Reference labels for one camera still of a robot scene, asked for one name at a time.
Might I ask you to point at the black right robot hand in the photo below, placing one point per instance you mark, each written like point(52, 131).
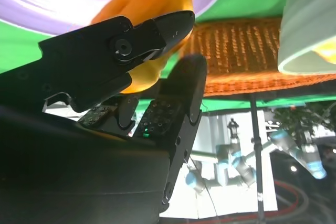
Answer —
point(78, 169)

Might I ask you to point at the pale grey-green bowl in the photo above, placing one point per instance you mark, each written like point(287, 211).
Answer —
point(296, 24)

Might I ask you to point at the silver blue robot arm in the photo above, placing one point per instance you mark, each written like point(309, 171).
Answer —
point(309, 161)
point(244, 171)

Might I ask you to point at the orange wicker basket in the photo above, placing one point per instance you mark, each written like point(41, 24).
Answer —
point(236, 51)

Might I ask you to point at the black vertical pole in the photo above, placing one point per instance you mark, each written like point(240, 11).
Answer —
point(258, 142)

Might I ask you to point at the green potted plant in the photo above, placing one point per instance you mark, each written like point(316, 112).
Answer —
point(302, 119)

